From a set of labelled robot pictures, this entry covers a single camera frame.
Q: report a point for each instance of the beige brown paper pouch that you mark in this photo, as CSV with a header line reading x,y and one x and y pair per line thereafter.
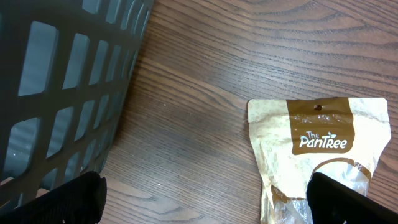
x,y
342,138

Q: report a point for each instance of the grey plastic mesh basket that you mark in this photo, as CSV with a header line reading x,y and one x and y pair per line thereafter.
x,y
65,71

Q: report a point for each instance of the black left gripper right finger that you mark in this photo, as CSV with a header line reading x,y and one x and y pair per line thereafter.
x,y
334,203

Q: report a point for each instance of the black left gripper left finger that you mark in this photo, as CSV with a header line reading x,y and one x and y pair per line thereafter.
x,y
81,200

